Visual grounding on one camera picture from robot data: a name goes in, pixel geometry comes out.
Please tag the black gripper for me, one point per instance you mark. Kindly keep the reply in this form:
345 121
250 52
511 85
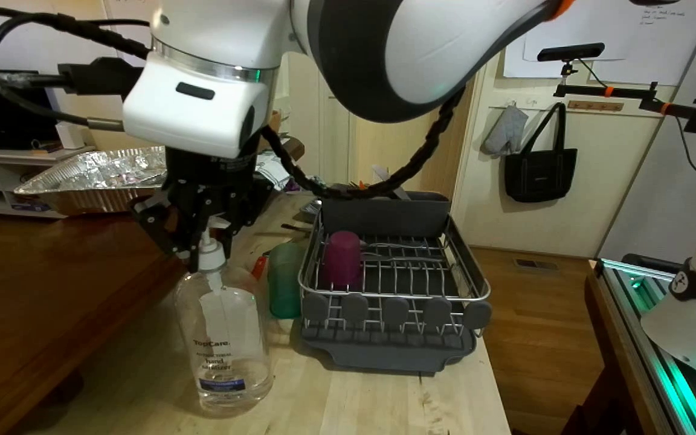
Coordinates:
206 178

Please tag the clear hand sanitizer pump bottle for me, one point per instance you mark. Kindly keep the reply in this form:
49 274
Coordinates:
229 347

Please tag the aluminium robot base platform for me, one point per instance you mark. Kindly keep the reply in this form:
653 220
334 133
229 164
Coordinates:
639 340

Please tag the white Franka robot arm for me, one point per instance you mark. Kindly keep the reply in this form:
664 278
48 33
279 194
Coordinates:
205 98

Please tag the green striped dish towel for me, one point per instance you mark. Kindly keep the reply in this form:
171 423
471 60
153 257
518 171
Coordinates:
273 171

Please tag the green plastic cup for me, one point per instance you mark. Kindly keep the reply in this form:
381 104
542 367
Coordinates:
287 282

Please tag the aluminium foil baking tray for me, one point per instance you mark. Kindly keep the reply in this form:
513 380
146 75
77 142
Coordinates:
90 182

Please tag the purple plastic cup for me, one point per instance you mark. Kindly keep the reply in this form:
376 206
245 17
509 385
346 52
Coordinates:
343 261

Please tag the dark wooden table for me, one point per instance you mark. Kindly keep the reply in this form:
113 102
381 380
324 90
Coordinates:
42 299

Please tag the grey dish drying rack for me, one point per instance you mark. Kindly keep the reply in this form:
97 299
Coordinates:
387 340

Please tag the grey oven mitt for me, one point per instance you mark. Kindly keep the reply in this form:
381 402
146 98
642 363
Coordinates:
507 129

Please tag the black tote bag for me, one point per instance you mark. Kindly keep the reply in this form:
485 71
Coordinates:
546 173

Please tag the black stereo camera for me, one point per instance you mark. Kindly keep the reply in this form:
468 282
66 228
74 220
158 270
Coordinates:
570 52

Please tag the black camera mount rod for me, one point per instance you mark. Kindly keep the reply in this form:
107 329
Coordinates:
629 93

